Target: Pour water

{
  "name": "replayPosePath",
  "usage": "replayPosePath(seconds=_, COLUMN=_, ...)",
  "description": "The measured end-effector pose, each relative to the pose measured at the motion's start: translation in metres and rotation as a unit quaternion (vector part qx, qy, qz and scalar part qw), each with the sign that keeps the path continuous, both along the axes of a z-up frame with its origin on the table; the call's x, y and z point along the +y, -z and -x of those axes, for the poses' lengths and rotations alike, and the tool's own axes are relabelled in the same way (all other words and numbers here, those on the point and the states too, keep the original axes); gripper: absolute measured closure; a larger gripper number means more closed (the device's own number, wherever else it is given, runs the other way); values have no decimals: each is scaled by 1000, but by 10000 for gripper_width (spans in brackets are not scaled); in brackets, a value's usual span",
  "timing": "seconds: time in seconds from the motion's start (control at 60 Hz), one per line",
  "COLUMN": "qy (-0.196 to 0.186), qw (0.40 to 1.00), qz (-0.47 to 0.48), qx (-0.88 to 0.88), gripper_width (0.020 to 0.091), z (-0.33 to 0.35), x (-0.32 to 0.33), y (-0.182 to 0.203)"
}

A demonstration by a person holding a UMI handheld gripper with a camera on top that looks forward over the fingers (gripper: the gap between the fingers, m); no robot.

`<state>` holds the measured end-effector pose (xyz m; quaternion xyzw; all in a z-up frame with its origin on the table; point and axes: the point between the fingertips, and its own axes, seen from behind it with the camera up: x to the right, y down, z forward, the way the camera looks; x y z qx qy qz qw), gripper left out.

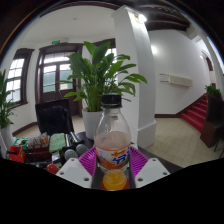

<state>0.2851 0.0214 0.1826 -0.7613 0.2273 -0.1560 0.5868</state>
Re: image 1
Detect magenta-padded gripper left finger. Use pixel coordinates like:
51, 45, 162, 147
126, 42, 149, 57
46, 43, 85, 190
55, 147, 98, 190

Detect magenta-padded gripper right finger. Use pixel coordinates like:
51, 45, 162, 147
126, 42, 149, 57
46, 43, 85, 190
129, 146, 171, 190

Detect orange drink bottle black cap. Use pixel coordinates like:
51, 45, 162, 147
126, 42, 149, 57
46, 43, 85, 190
93, 93, 132, 192

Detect grey headed microphone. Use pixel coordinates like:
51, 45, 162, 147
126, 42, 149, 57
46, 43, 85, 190
75, 143, 90, 157
63, 148, 79, 162

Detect flat round red coaster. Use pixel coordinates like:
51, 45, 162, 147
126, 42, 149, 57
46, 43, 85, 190
99, 179, 131, 192

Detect small red ball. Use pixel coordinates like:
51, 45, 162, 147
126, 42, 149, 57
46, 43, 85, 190
45, 163, 59, 175

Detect green folded cloth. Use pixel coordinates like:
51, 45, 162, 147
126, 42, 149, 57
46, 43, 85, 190
49, 133, 67, 154

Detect black office chair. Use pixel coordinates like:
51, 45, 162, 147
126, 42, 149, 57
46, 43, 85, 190
34, 98, 75, 136

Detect red carpeted stairs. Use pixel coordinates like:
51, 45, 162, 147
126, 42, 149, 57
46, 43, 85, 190
181, 94, 209, 133

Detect dark wooden cabinet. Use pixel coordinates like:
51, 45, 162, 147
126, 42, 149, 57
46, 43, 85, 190
199, 94, 224, 149

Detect leafy potted plant white pot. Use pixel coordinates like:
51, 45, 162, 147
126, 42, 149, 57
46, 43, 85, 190
61, 40, 148, 141
0, 68, 18, 158

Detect dark wooden glazed door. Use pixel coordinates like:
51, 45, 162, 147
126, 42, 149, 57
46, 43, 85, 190
34, 42, 84, 116

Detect dark framed window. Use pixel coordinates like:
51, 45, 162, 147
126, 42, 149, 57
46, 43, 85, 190
3, 48, 35, 108
93, 38, 118, 58

